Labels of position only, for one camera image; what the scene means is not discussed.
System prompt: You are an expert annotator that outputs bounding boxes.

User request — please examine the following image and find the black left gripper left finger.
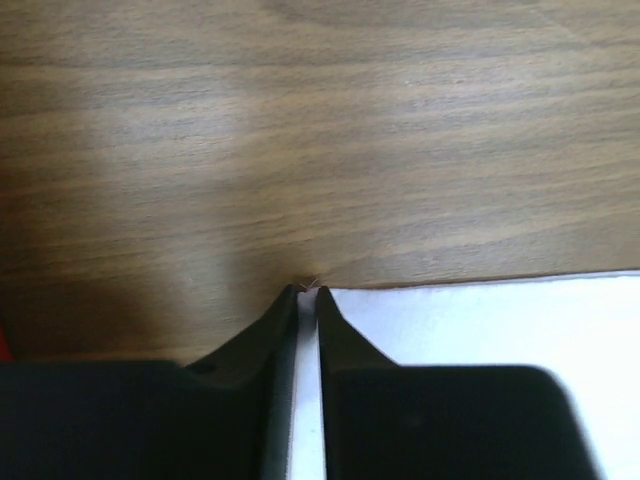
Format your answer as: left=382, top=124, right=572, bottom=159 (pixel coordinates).
left=1, top=286, right=297, bottom=479

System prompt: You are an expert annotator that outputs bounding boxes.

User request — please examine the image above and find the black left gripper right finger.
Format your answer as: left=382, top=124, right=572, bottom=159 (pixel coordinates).
left=315, top=288, right=597, bottom=479

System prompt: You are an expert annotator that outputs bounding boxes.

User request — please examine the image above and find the white t shirt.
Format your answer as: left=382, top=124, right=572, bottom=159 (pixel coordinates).
left=287, top=270, right=640, bottom=480

